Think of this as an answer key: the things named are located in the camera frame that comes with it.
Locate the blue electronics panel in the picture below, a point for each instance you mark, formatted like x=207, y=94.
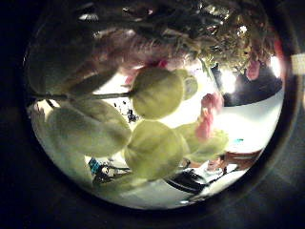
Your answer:
x=94, y=165

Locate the red-brown wall board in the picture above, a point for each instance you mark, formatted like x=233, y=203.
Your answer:
x=244, y=158

